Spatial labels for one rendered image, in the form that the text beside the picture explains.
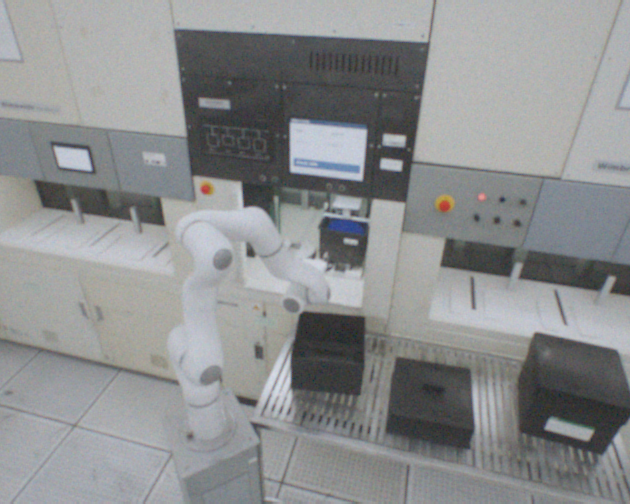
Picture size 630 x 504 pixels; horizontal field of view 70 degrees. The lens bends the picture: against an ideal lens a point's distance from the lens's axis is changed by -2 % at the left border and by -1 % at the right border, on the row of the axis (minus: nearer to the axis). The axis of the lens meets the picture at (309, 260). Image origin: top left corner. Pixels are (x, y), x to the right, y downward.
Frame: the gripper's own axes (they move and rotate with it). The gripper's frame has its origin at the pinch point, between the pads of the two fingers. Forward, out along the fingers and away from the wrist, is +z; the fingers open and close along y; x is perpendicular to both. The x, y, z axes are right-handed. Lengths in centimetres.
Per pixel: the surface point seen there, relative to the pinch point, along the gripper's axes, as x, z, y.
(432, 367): -33, -11, 50
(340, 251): -18.1, 34.9, 0.3
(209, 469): -46, -69, -16
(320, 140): 41.9, 13.0, -4.9
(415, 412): -33, -35, 46
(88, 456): -119, -46, -108
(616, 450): -43, -19, 116
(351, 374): -31.2, -26.2, 21.5
